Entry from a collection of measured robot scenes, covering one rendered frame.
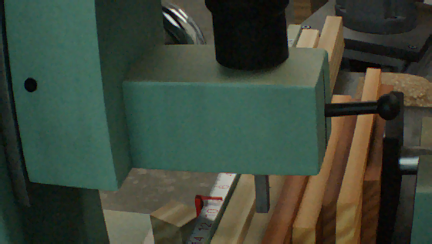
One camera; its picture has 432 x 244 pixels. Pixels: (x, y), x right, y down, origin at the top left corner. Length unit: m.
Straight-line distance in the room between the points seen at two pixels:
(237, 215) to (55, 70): 0.19
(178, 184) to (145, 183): 0.10
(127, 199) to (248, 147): 2.01
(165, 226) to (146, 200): 1.71
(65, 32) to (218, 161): 0.15
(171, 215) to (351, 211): 0.31
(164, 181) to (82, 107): 2.09
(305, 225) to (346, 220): 0.04
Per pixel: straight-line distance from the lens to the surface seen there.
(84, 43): 0.62
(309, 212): 0.72
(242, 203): 0.74
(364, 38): 1.41
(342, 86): 1.04
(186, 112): 0.66
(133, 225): 1.01
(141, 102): 0.67
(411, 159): 0.77
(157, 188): 2.69
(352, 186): 0.69
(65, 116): 0.65
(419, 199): 0.72
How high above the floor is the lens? 1.33
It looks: 26 degrees down
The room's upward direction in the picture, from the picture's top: 5 degrees counter-clockwise
